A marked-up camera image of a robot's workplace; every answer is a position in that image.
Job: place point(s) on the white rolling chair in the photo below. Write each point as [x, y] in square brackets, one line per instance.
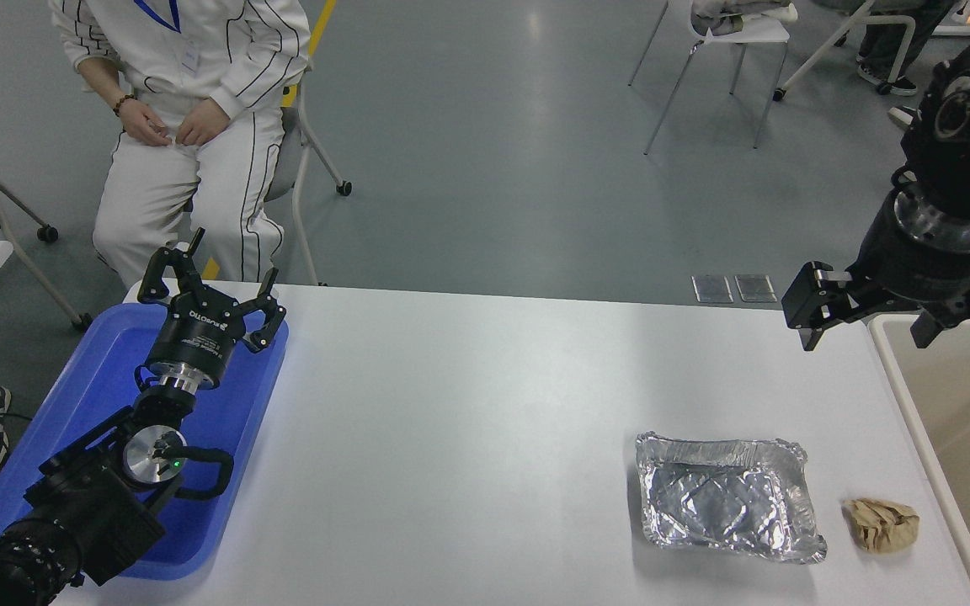
[822, 52]

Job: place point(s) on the person's left hand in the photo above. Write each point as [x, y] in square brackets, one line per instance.
[203, 122]

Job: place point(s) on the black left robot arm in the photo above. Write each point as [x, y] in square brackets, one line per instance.
[89, 505]

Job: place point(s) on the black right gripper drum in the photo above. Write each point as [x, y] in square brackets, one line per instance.
[906, 261]

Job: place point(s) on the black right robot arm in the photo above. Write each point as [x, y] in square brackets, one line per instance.
[969, 126]

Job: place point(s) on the white stand base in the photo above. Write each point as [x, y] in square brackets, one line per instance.
[952, 28]

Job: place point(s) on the blue plastic tray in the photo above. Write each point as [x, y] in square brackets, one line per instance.
[98, 379]

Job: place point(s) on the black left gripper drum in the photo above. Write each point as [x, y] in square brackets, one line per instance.
[194, 341]

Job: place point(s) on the metal floor plate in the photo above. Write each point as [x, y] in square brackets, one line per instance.
[755, 288]
[712, 289]

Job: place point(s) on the crumpled tan paper ball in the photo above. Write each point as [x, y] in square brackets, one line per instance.
[882, 526]

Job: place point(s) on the person's right hand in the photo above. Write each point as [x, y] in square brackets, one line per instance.
[144, 122]

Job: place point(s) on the white chair with metal legs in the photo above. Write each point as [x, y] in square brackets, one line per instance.
[750, 32]

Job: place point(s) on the silver foil tray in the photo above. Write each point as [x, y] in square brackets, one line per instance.
[721, 501]

